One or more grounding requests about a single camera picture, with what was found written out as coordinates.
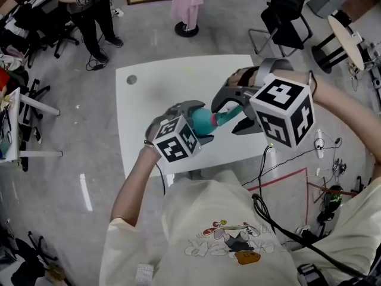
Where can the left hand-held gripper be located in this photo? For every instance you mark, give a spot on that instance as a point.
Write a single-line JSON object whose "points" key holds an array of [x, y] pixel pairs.
{"points": [[175, 141]]}

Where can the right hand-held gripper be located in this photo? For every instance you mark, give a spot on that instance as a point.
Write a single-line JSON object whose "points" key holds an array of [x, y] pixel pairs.
{"points": [[282, 112]]}

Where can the teal spray bottle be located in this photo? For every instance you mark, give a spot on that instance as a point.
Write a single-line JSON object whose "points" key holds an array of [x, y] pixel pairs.
{"points": [[202, 121]]}

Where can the teal spray head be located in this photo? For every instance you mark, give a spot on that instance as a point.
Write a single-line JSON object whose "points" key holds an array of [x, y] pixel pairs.
{"points": [[229, 115]]}

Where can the person's left forearm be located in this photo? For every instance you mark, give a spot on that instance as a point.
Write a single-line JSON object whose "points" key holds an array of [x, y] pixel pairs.
{"points": [[134, 183]]}

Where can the person's right forearm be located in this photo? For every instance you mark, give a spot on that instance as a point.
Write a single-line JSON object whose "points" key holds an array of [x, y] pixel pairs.
{"points": [[342, 106]]}

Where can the person's right hand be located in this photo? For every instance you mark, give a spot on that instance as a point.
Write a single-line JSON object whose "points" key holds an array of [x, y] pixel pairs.
{"points": [[242, 77]]}

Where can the black wrist band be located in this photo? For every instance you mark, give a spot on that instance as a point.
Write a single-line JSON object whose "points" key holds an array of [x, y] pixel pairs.
{"points": [[148, 143]]}

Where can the grey round table grommet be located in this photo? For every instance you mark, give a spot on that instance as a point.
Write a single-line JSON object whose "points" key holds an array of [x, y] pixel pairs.
{"points": [[131, 79]]}

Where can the black round stand base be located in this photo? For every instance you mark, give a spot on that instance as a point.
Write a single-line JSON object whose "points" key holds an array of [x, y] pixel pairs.
{"points": [[186, 29]]}

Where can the black cantilever visitor chair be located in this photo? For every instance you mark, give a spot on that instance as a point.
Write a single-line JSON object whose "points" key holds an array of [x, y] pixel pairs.
{"points": [[285, 13]]}

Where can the cream printed t-shirt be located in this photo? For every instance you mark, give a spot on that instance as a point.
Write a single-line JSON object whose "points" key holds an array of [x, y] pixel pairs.
{"points": [[214, 237]]}

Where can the pink garment on stand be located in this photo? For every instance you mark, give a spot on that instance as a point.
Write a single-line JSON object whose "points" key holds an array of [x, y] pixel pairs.
{"points": [[187, 1]]}

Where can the black helmet with green glow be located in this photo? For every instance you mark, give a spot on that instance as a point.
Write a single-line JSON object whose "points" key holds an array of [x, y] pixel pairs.
{"points": [[333, 197]]}

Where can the round wooden side table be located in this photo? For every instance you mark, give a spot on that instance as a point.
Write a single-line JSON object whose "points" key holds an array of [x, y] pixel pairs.
{"points": [[346, 40]]}

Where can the white floor power strip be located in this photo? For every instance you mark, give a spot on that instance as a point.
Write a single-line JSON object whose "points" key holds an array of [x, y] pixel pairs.
{"points": [[118, 11]]}

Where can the black and white shoe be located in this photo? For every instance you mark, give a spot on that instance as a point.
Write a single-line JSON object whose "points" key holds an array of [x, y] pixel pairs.
{"points": [[37, 135]]}

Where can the black chair star base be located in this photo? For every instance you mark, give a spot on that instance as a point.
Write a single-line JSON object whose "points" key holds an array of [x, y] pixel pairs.
{"points": [[34, 98]]}

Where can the white side desk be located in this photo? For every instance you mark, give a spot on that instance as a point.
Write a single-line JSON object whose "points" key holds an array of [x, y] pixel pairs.
{"points": [[18, 124]]}

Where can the black swivel office chair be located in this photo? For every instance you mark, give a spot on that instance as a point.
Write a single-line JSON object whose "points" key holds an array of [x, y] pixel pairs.
{"points": [[38, 25]]}

